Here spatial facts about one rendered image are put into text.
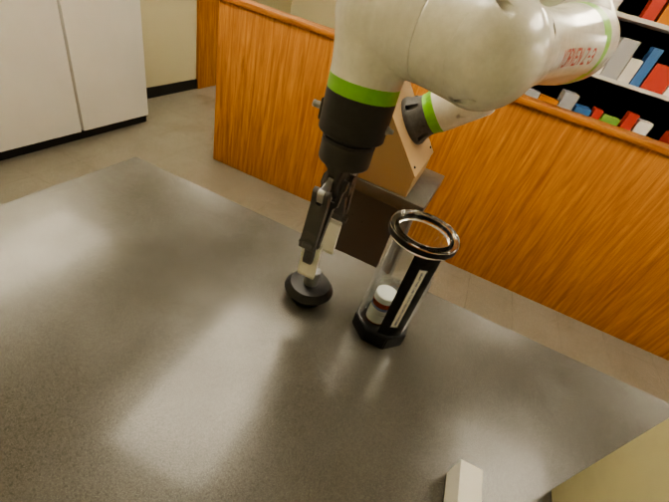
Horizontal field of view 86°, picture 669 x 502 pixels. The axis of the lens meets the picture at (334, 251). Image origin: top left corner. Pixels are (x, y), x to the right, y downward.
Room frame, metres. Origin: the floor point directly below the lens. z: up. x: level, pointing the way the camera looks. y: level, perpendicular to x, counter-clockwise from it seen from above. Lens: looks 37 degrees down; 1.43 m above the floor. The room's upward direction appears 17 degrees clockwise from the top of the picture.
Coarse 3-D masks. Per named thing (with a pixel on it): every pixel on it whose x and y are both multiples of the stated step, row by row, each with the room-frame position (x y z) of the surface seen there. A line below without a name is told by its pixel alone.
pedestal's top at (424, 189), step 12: (360, 180) 1.05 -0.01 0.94; (420, 180) 1.19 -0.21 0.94; (432, 180) 1.22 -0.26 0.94; (372, 192) 1.04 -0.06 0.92; (384, 192) 1.03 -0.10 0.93; (420, 192) 1.09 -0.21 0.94; (432, 192) 1.12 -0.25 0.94; (396, 204) 1.01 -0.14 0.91; (408, 204) 1.00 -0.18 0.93; (420, 204) 1.01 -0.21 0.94
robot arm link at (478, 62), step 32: (448, 0) 0.41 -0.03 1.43; (480, 0) 0.40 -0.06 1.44; (512, 0) 0.39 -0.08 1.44; (416, 32) 0.41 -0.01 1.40; (448, 32) 0.39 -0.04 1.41; (480, 32) 0.38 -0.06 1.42; (512, 32) 0.37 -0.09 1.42; (544, 32) 0.39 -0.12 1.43; (576, 32) 0.56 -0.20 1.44; (416, 64) 0.41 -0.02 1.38; (448, 64) 0.39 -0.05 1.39; (480, 64) 0.37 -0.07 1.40; (512, 64) 0.37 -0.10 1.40; (544, 64) 0.40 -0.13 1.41; (576, 64) 0.59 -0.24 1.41; (448, 96) 0.40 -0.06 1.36; (480, 96) 0.38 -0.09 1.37; (512, 96) 0.39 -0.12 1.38
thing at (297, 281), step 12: (288, 276) 0.50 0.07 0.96; (300, 276) 0.50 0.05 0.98; (324, 276) 0.52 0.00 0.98; (288, 288) 0.47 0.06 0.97; (300, 288) 0.47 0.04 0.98; (312, 288) 0.48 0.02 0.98; (324, 288) 0.49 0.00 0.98; (300, 300) 0.45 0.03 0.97; (312, 300) 0.45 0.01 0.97; (324, 300) 0.47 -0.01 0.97
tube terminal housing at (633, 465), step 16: (656, 432) 0.26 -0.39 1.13; (624, 448) 0.26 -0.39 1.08; (640, 448) 0.25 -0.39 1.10; (656, 448) 0.24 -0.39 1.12; (592, 464) 0.27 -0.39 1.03; (608, 464) 0.26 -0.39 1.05; (624, 464) 0.25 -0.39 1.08; (640, 464) 0.24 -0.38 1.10; (656, 464) 0.23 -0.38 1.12; (576, 480) 0.26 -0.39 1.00; (592, 480) 0.25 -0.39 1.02; (608, 480) 0.24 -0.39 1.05; (624, 480) 0.23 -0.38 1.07; (640, 480) 0.22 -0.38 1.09; (656, 480) 0.22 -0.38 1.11; (560, 496) 0.25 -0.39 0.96; (576, 496) 0.24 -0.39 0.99; (592, 496) 0.23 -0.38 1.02; (608, 496) 0.22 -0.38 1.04; (624, 496) 0.22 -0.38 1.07; (640, 496) 0.21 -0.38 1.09; (656, 496) 0.20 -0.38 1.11
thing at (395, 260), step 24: (408, 216) 0.50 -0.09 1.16; (432, 216) 0.52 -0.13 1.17; (408, 240) 0.43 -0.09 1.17; (432, 240) 0.50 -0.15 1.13; (456, 240) 0.46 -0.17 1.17; (384, 264) 0.45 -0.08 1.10; (408, 264) 0.42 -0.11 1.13; (384, 288) 0.43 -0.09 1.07; (360, 312) 0.45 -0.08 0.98; (384, 312) 0.42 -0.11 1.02; (384, 336) 0.42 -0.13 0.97
